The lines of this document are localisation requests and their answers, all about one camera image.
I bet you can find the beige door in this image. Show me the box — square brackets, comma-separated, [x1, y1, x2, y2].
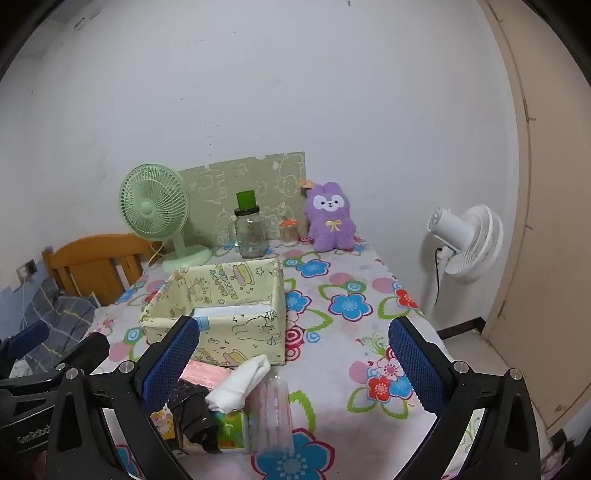
[482, 1, 590, 434]

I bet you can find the wall power socket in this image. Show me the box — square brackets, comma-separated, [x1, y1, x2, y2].
[16, 259, 37, 283]

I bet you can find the purple plush bunny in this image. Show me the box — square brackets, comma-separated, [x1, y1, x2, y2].
[304, 182, 356, 253]

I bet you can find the green desk fan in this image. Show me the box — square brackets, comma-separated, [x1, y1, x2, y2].
[118, 164, 212, 273]

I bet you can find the pink wet wipes pack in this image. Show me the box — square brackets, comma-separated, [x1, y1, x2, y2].
[180, 360, 232, 390]

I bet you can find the white tissue pack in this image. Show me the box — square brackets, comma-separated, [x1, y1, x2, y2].
[205, 354, 270, 414]

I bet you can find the cartoon animal tissue pack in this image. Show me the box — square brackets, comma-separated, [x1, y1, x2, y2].
[150, 405, 181, 451]

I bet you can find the yellow cartoon fabric storage box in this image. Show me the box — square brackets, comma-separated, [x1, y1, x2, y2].
[140, 259, 287, 368]

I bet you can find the toothpick jar orange lid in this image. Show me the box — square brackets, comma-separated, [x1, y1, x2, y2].
[279, 217, 300, 246]

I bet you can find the green cartoon tissue pack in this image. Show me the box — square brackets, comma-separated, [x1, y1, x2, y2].
[213, 410, 250, 453]

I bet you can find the glass jar with green cup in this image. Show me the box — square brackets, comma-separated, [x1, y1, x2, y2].
[233, 190, 267, 259]

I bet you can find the black plastic bag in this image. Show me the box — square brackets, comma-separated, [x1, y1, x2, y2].
[166, 379, 221, 454]

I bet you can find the grey plaid pillow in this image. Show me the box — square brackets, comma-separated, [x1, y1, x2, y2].
[21, 278, 99, 374]

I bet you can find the clear plastic straw pack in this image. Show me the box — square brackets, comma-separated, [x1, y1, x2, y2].
[249, 375, 294, 456]

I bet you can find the floral tablecloth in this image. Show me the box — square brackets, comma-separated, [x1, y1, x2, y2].
[75, 235, 486, 480]

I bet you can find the green cartoon wall mat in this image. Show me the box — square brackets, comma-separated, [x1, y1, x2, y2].
[180, 152, 307, 247]

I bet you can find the white standing fan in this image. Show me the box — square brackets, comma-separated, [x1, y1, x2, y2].
[423, 204, 504, 317]

